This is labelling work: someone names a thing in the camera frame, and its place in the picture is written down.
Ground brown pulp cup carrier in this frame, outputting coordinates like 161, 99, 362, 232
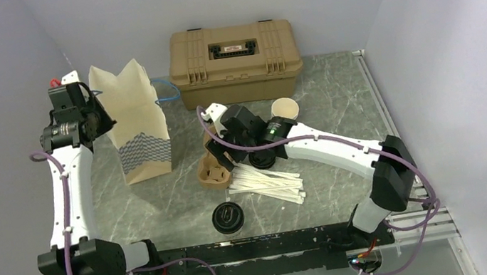
197, 133, 232, 190

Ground paper bag with blue handles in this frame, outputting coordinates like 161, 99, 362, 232
88, 59, 172, 185

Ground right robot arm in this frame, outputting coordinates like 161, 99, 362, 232
197, 103, 417, 247

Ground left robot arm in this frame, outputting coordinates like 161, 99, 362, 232
31, 82, 164, 275

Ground black cup lid stack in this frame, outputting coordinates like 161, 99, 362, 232
248, 149, 276, 170

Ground green paper cup stack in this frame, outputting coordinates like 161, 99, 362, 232
271, 97, 300, 120

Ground pile of wrapped straws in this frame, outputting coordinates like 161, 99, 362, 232
226, 164, 306, 205

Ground tan plastic toolbox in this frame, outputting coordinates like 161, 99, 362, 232
169, 19, 303, 110

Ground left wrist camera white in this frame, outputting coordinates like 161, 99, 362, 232
50, 71, 79, 88

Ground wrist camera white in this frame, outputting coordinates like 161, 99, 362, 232
50, 71, 79, 88
200, 103, 228, 125

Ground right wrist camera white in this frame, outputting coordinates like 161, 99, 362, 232
200, 103, 228, 125

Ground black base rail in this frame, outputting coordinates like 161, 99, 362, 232
133, 222, 394, 275

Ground aluminium side rail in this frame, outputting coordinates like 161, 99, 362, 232
352, 49, 459, 242

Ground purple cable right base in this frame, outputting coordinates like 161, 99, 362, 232
337, 166, 451, 275

